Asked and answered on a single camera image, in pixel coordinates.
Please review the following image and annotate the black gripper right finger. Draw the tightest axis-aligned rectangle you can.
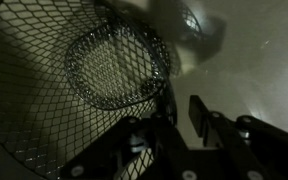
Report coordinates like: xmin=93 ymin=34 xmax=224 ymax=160
xmin=188 ymin=95 xmax=288 ymax=180

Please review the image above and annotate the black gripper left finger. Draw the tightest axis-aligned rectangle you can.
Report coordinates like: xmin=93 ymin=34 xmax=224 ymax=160
xmin=60 ymin=113 xmax=188 ymax=180

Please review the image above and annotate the black wire mesh basket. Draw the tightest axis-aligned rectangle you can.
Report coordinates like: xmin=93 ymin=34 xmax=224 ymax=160
xmin=0 ymin=0 xmax=205 ymax=180

